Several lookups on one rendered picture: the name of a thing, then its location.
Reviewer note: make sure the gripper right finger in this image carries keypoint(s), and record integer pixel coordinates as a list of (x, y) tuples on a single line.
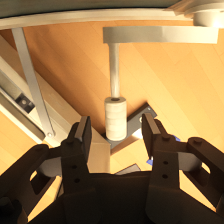
[(163, 157)]

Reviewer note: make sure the dark grey rack plate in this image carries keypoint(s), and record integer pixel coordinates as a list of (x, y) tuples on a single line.
[(134, 121)]

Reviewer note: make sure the dark grey stay shoe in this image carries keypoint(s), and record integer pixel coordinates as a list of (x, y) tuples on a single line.
[(24, 102)]

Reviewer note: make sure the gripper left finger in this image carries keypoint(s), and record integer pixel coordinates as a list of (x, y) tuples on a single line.
[(74, 157)]

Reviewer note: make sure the white ribbed driver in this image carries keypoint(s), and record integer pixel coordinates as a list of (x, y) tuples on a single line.
[(115, 120)]

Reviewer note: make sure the beige window frame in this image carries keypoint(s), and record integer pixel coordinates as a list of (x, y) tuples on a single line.
[(97, 150)]

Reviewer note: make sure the grey stay track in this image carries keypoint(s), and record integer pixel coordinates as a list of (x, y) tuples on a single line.
[(11, 92)]

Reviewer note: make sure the small blue piece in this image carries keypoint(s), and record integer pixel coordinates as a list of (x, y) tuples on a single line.
[(149, 162), (176, 139)]

